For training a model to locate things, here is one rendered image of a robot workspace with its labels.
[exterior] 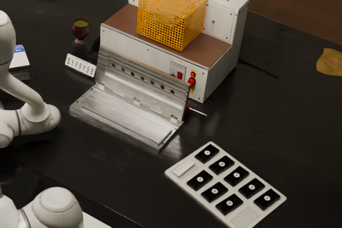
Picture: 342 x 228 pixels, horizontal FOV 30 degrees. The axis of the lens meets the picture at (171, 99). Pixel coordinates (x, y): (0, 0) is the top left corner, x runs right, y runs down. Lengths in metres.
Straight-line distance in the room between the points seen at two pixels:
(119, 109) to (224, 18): 0.60
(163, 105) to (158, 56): 0.24
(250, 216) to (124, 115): 0.69
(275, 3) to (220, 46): 0.83
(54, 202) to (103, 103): 0.83
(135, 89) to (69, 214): 0.86
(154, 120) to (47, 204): 0.82
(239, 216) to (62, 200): 0.70
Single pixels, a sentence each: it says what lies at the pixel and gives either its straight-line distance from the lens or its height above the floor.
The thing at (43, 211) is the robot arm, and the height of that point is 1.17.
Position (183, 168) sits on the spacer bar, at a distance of 2.49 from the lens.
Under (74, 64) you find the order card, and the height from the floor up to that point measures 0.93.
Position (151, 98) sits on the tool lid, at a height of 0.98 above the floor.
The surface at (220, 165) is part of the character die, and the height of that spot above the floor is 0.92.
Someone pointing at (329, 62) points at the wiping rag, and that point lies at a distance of 3.21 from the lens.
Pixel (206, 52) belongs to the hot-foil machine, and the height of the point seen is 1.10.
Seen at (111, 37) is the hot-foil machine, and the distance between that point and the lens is 2.89.
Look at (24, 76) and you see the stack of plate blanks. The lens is 2.88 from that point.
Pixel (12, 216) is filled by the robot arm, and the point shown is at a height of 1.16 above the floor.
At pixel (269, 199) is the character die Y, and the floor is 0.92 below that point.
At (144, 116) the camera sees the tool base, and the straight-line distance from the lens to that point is 2.69.
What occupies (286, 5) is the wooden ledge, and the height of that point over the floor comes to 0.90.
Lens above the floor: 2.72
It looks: 40 degrees down
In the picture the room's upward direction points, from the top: 7 degrees clockwise
